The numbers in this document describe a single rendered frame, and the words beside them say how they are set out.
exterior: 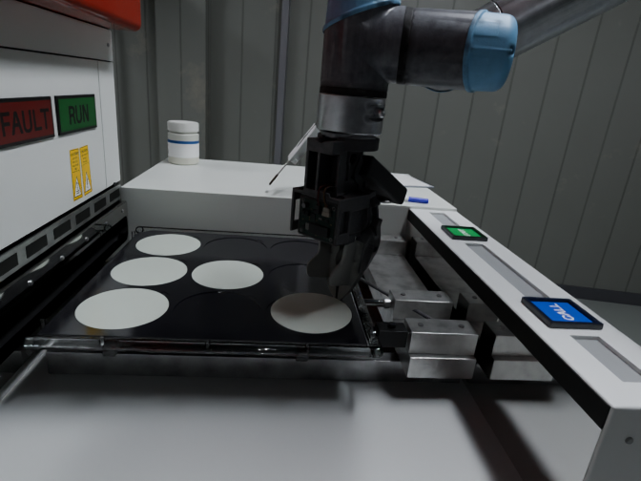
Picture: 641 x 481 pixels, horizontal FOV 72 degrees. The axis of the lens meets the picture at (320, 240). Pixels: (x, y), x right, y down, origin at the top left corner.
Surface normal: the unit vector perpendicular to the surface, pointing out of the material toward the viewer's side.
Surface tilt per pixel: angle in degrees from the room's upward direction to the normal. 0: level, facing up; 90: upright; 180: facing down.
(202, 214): 90
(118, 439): 0
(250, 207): 90
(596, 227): 90
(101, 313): 0
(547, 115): 90
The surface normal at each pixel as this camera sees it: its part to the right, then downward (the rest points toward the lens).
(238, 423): 0.09, -0.94
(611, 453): 0.08, 0.33
